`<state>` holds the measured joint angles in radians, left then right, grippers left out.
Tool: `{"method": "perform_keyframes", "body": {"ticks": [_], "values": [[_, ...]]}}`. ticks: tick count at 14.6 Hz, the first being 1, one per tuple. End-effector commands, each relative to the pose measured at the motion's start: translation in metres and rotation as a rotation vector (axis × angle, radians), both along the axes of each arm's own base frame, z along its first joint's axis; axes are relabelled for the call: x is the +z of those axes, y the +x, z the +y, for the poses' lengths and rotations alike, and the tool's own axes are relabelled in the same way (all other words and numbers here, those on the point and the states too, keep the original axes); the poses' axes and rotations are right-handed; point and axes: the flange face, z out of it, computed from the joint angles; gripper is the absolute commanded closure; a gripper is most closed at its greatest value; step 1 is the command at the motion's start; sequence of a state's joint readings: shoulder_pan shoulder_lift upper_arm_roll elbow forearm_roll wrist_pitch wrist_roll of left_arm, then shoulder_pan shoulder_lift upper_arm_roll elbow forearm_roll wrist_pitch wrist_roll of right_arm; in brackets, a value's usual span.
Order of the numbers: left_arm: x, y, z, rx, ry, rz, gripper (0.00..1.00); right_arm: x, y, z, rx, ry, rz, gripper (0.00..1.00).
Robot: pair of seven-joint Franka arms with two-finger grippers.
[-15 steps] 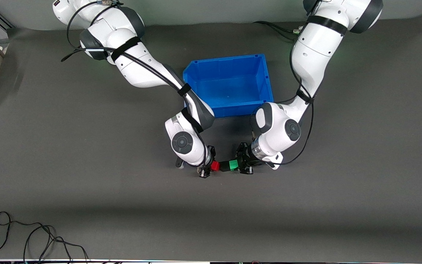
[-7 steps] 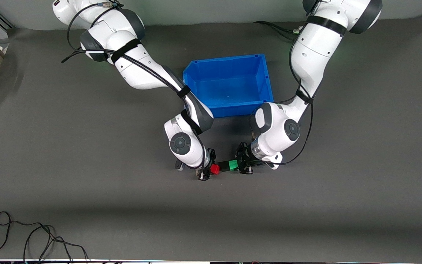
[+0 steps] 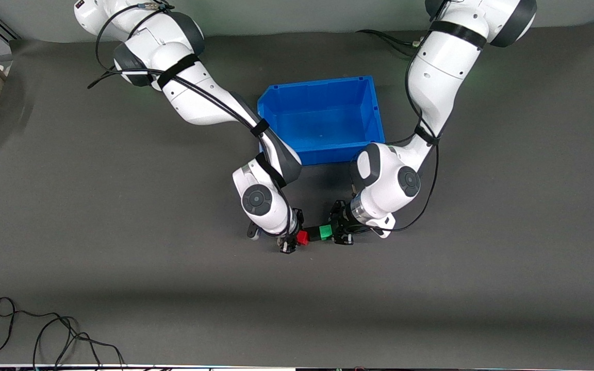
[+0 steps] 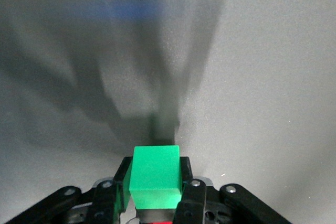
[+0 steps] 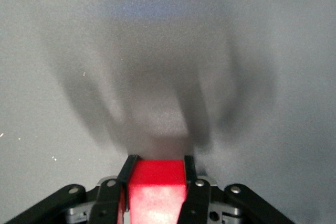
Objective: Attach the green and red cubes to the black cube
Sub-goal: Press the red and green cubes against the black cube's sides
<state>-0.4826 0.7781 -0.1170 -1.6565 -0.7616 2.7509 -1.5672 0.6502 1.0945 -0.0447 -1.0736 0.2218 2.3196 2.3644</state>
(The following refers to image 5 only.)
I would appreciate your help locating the small red cube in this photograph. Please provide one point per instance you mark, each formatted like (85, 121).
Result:
(157, 174)

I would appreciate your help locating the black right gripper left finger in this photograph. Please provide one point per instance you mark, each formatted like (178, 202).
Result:
(107, 203)

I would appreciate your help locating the dark grey table mat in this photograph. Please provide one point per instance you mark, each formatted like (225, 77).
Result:
(52, 51)

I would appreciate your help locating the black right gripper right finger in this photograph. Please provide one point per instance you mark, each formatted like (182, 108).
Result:
(195, 203)

